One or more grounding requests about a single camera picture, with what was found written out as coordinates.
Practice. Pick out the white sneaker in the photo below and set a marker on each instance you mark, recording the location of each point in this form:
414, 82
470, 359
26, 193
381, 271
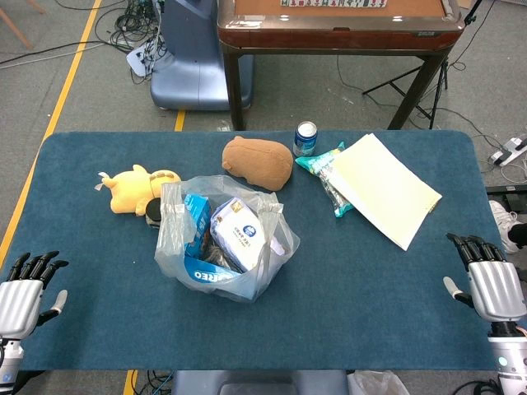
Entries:
503, 220

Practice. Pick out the white power strip with plugs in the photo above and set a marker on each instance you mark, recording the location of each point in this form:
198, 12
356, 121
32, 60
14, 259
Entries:
138, 59

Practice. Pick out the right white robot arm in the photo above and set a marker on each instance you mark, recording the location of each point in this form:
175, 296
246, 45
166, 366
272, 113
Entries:
510, 358

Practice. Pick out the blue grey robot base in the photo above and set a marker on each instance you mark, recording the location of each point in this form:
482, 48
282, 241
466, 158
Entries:
189, 74

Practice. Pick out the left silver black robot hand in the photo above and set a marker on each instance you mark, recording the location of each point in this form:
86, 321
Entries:
18, 298

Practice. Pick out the blue white drink can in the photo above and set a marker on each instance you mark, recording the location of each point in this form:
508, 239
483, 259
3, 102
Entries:
305, 142

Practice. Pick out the row of mahjong tiles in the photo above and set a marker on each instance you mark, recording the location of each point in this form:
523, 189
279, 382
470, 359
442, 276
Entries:
333, 3

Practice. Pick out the blue felt table mat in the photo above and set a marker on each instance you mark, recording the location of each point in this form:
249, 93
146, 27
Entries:
350, 296

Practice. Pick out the blue grey robot torso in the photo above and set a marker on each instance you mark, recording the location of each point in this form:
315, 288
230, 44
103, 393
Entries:
259, 382

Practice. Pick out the clear crumpled plastic bag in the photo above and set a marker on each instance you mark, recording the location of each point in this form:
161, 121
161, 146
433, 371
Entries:
374, 383

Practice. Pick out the small blue carton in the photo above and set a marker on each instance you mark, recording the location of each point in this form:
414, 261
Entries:
197, 222

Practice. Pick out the teal snack packet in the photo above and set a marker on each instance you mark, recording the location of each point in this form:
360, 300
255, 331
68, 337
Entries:
319, 164

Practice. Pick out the black metal floor frame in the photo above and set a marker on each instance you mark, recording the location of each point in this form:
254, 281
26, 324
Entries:
508, 193

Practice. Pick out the brown plush capybara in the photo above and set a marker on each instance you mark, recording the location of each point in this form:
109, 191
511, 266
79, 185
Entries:
259, 162

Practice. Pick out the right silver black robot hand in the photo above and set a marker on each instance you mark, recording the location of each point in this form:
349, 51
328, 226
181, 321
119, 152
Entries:
494, 290

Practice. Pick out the translucent plastic bag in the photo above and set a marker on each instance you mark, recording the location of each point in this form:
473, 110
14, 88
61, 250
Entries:
263, 263

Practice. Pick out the yellow plush toy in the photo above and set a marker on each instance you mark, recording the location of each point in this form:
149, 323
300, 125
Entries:
127, 191

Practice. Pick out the pale yellow paper stack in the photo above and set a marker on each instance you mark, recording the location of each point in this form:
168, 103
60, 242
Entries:
383, 185

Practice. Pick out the glass jar with black lid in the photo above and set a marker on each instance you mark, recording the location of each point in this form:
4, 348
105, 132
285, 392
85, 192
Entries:
153, 212

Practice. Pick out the brown mahjong table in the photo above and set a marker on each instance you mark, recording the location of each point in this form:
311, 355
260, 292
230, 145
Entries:
337, 35

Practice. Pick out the white grey power strip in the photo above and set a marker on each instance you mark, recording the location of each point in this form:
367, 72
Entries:
508, 151

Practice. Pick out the black tripod stand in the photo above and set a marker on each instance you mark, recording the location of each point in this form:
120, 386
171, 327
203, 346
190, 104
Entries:
438, 88

